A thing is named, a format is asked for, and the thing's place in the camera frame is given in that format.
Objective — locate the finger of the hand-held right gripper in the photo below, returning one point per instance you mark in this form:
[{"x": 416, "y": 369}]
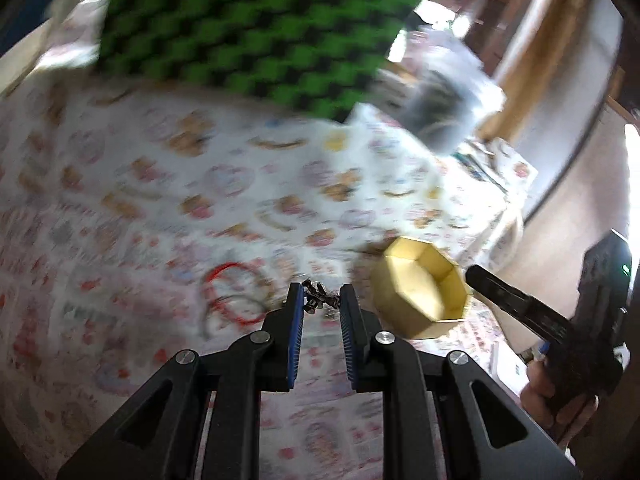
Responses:
[{"x": 510, "y": 300}]

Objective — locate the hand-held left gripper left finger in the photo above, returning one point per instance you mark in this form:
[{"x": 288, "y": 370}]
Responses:
[{"x": 296, "y": 340}]

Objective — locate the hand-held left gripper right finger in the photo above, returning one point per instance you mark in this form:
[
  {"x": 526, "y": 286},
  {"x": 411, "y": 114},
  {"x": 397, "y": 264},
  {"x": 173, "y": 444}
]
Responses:
[{"x": 350, "y": 340}]

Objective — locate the gold octagonal tin box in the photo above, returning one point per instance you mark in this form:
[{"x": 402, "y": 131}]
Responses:
[{"x": 400, "y": 290}]

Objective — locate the person's right hand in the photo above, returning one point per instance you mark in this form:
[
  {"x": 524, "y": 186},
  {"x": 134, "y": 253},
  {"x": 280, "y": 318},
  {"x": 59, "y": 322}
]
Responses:
[{"x": 537, "y": 390}]

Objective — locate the white card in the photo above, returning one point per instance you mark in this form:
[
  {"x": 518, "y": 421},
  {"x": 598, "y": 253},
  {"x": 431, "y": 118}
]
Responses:
[{"x": 510, "y": 366}]

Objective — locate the colourful patterned pen case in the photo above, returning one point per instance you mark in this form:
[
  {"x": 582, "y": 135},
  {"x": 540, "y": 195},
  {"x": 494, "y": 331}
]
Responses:
[{"x": 475, "y": 167}]

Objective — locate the bear print cloth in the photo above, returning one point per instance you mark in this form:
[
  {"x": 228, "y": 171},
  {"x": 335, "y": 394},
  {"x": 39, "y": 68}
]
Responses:
[{"x": 225, "y": 170}]

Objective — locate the strawberry print cloth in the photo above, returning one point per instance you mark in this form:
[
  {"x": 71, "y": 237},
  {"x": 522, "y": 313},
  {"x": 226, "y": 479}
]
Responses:
[{"x": 100, "y": 320}]

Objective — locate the clear plastic jar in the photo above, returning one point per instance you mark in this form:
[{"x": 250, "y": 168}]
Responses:
[{"x": 445, "y": 100}]

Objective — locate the green black checkered box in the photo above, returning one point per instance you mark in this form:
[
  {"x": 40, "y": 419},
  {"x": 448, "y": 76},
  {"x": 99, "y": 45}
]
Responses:
[{"x": 240, "y": 30}]

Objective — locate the wooden frame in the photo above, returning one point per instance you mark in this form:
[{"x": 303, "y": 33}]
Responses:
[{"x": 530, "y": 60}]

